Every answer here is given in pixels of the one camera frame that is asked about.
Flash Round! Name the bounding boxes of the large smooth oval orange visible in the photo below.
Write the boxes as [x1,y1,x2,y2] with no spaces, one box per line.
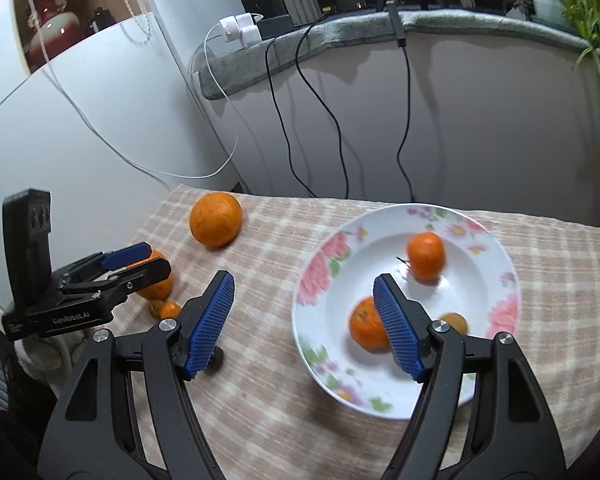
[130,248,174,301]

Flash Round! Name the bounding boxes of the tiny orange kumquat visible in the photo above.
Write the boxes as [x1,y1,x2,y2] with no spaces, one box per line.
[159,301,182,320]

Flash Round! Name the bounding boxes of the large round spotted orange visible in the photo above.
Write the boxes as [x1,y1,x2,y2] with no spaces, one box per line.
[189,192,242,249]

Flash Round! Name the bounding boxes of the dark grape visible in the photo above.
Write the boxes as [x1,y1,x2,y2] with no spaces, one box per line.
[204,346,225,375]

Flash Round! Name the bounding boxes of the small mandarin orange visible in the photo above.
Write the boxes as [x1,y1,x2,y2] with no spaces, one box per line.
[349,296,390,353]

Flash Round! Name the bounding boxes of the stemmed mandarin orange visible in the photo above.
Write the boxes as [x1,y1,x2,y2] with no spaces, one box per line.
[398,231,446,282]

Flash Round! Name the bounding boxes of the brown longan fruit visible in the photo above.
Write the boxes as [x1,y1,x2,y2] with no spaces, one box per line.
[147,300,164,320]

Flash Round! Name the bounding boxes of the white cabinet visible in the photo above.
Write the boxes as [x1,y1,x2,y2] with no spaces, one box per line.
[0,10,238,306]

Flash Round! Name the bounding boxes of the floral white plate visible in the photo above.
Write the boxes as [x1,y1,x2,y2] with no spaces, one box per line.
[291,204,521,420]

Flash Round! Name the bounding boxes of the beige plaid tablecloth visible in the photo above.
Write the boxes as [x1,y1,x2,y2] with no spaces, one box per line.
[136,186,600,479]

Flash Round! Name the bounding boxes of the grey windowsill mat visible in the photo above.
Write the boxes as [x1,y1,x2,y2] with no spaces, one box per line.
[190,10,588,101]

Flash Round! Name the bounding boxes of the red white vase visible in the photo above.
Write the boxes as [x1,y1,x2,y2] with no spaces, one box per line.
[27,0,84,70]

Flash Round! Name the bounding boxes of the white power adapter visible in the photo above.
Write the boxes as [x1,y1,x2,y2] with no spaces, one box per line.
[219,13,263,48]

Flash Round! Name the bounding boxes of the black power brick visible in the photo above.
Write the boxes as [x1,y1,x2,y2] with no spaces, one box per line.
[257,14,294,40]

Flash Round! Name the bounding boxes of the black cable left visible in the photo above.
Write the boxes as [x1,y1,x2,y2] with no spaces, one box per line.
[264,29,319,198]

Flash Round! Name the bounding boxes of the black cable middle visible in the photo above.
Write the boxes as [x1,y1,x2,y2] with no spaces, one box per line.
[294,12,351,201]

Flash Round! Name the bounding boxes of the white charging cable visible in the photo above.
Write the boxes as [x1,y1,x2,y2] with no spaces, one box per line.
[0,0,261,182]

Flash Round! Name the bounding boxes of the black ring light cable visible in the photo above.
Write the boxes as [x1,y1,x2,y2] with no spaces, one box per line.
[379,0,416,204]

